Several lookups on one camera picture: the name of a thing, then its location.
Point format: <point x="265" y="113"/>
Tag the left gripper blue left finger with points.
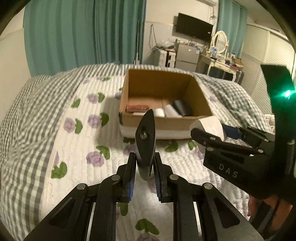
<point x="89" y="212"/>

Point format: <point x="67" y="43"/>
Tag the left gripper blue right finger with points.
<point x="200" y="212"/>

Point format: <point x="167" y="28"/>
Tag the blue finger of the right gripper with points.
<point x="248" y="135"/>
<point x="208" y="140"/>

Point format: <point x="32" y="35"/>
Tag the white rectangular box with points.
<point x="208" y="124"/>

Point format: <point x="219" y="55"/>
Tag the white cylindrical bottle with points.
<point x="170" y="112"/>

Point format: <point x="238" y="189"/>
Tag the black power adapter cube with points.
<point x="182" y="108"/>

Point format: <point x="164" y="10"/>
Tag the black folding pliers tool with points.
<point x="145" y="138"/>

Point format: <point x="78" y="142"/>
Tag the person's right hand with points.
<point x="272" y="212"/>

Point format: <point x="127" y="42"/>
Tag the open cardboard box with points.
<point x="156" y="89"/>

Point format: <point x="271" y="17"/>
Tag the floral quilted white blanket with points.
<point x="89" y="148"/>

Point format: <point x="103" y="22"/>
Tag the white dressing table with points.
<point x="205" y="64"/>

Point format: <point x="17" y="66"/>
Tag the silver mini fridge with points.
<point x="187" y="57"/>

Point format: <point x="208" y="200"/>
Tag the white suitcase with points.
<point x="167" y="58"/>

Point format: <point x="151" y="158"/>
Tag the oval vanity mirror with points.
<point x="219" y="41"/>

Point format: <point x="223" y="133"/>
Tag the green curtain right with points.
<point x="232" y="19"/>

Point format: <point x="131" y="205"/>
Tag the green curtain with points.
<point x="62" y="35"/>
<point x="232" y="19"/>

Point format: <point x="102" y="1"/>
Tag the grey checkered duvet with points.
<point x="31" y="125"/>

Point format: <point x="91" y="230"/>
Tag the white air conditioner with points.
<point x="210" y="2"/>

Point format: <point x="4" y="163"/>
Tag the green curtain left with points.
<point x="62" y="35"/>

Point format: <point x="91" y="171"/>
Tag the black wall television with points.
<point x="194" y="27"/>

